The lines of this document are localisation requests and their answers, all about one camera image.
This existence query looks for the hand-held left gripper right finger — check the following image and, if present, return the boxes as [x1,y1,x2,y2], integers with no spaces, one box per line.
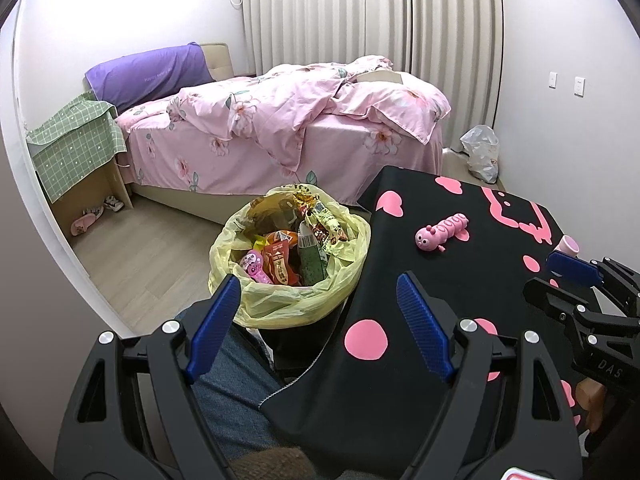
[396,272,583,480]

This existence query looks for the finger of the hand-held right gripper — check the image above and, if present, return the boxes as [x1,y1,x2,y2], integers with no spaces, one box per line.
[546,250,640,307]
[522,277,602,327]

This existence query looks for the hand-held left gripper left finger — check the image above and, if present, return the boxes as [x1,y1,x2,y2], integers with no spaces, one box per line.
[54,276,242,480]

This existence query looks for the pink cartoon snack wrapper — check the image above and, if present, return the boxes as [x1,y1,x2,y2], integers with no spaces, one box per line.
[240,250,273,282]

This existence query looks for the orange snack wrapper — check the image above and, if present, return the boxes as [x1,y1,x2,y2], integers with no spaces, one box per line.
[262,242,301,286]

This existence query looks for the person's right hand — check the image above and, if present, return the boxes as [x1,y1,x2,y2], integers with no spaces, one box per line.
[577,377,608,433]

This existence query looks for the black tablecloth with pink print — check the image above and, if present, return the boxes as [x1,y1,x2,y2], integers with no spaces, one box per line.
[260,165,601,480]

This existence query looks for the person's leg in jeans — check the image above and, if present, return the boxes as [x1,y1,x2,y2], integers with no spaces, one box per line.
[172,310,302,480]

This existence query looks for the dark bin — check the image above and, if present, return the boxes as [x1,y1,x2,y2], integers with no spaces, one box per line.
[255,305,351,378]

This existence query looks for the pink caterpillar toy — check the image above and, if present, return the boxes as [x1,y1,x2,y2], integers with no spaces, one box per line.
[415,212,471,254]

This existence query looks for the white plastic bag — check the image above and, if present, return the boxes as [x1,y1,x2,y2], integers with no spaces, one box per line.
[460,125,501,184]

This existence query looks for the pink slippers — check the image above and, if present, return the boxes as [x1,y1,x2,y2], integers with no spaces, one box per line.
[70,211,104,237]

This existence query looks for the bed with pink sheet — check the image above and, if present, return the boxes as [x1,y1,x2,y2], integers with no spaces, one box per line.
[115,60,446,226]

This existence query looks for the wooden nightstand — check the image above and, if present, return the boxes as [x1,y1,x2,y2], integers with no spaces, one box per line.
[35,155,134,234]

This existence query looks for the green checked cloth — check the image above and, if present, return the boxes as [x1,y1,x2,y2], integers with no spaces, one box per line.
[26,92,126,202]

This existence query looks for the purple pillow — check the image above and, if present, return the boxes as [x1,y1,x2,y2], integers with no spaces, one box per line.
[85,44,217,112]

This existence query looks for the beige headboard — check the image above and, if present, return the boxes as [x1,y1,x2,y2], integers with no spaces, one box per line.
[200,42,237,82]

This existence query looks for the beige pleated curtain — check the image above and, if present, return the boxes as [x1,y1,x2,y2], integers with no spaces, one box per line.
[240,0,504,151]

